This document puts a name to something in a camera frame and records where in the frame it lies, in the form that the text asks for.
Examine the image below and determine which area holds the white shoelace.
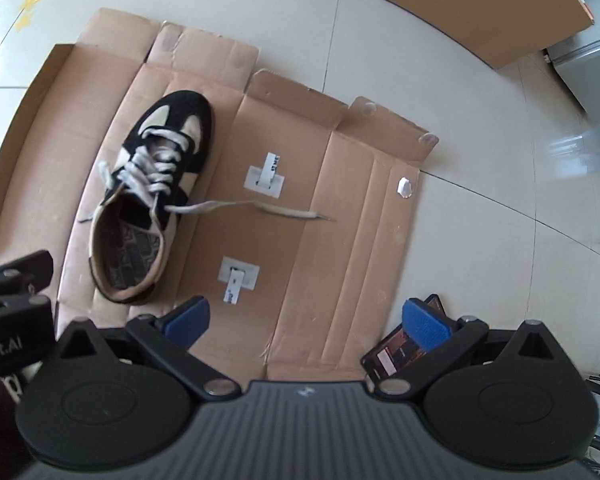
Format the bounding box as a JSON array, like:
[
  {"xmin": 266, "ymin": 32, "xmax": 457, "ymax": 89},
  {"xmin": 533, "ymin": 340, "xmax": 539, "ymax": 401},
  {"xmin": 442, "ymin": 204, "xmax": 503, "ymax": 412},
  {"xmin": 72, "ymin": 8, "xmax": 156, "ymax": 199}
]
[{"xmin": 97, "ymin": 122, "xmax": 326, "ymax": 220}]

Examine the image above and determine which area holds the black and white sneaker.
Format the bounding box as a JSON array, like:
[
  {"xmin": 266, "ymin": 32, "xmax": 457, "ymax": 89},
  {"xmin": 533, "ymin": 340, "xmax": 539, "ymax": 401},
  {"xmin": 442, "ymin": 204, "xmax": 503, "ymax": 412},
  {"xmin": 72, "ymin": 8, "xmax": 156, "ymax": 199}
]
[{"xmin": 88, "ymin": 90, "xmax": 213, "ymax": 304}]

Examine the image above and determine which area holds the smartphone with dark screen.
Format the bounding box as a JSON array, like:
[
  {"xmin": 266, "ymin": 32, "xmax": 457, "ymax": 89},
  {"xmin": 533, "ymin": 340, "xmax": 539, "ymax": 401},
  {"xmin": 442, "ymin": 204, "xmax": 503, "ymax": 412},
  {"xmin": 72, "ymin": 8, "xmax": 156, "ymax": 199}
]
[{"xmin": 361, "ymin": 294, "xmax": 454, "ymax": 385}]

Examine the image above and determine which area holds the crumpled white tape piece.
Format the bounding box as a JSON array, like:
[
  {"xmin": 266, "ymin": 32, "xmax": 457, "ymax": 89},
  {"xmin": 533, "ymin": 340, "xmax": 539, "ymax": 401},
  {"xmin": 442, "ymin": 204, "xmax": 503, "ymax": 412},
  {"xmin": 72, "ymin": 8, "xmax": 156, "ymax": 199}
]
[{"xmin": 396, "ymin": 177, "xmax": 413, "ymax": 200}]

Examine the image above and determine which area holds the flattened cardboard sheet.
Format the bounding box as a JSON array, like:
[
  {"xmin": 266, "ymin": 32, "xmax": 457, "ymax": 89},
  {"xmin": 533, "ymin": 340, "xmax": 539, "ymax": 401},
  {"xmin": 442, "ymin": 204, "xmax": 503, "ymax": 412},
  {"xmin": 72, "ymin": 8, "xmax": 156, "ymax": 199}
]
[{"xmin": 0, "ymin": 9, "xmax": 437, "ymax": 384}]

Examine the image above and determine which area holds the grey metal appliance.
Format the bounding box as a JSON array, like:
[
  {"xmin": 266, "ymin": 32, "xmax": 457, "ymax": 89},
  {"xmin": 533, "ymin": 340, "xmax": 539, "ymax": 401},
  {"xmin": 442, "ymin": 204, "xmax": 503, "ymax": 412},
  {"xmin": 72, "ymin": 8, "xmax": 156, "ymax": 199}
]
[{"xmin": 547, "ymin": 32, "xmax": 600, "ymax": 122}]

